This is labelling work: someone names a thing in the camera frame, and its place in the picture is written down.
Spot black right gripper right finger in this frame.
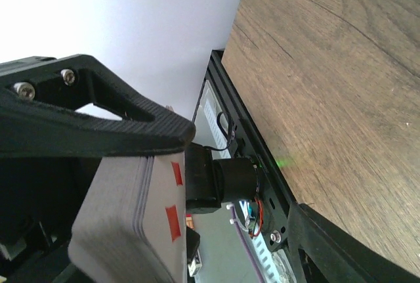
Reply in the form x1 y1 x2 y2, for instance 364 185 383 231
287 203 419 282

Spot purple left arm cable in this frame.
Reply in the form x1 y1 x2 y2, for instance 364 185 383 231
229 206 266 283

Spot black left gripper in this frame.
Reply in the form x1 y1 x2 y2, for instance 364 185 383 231
1 158 100 282

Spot black mounting rail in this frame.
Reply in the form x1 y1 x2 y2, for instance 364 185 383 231
199 51 296 279

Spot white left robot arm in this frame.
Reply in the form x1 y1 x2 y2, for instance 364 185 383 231
1 54 259 282

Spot blue backed card deck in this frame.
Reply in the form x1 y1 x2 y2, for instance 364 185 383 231
68 153 187 282

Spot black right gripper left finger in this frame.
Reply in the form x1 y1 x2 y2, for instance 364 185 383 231
1 54 196 158

